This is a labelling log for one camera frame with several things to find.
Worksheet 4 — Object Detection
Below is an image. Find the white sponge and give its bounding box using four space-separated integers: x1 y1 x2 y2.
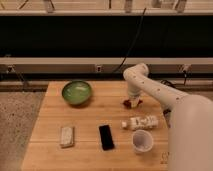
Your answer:
60 126 74 148

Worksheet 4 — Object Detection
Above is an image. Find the green bowl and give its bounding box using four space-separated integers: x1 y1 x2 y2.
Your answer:
62 80 92 105

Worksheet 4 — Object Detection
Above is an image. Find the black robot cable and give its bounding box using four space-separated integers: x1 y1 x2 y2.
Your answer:
159 79 178 88

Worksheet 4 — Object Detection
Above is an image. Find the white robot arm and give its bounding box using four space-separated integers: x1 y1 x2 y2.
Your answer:
123 63 213 171

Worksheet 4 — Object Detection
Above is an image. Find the wooden cutting board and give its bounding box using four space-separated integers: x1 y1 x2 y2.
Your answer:
21 81 168 171

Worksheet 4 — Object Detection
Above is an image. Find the dark red pepper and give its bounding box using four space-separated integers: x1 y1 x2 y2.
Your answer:
123 100 142 109

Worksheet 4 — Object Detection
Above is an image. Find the white wall outlet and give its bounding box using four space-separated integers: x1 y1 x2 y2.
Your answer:
96 66 102 73

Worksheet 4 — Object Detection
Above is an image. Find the white paper cup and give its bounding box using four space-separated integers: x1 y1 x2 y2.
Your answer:
132 130 154 154

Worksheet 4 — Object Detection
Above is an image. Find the white plastic bottle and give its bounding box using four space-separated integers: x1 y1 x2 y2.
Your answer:
121 115 158 131

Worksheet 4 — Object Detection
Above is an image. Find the black hanging cable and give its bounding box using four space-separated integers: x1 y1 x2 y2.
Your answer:
111 7 148 74

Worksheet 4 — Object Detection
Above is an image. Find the black rectangular phone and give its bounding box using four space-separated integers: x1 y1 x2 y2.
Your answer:
99 125 114 150

